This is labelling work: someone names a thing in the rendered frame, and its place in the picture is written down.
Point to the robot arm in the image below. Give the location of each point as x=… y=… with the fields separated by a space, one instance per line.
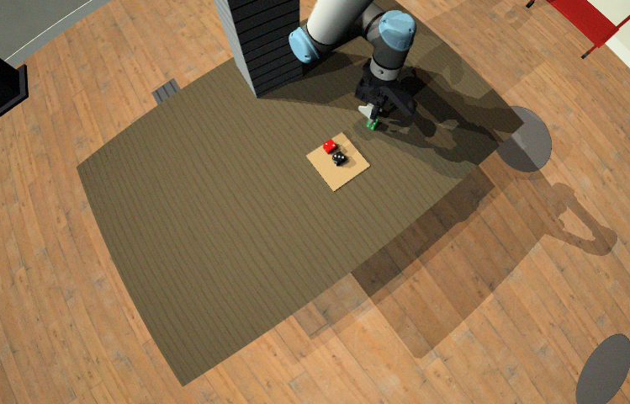
x=333 y=23

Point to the red die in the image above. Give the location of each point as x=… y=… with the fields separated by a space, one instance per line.
x=329 y=146

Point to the green die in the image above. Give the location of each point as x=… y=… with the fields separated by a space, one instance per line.
x=373 y=126

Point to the black die with white pips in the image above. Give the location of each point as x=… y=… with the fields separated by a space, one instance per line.
x=338 y=158

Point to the tan mat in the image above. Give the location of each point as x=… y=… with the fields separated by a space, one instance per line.
x=333 y=175

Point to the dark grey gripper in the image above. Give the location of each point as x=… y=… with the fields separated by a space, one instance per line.
x=368 y=90

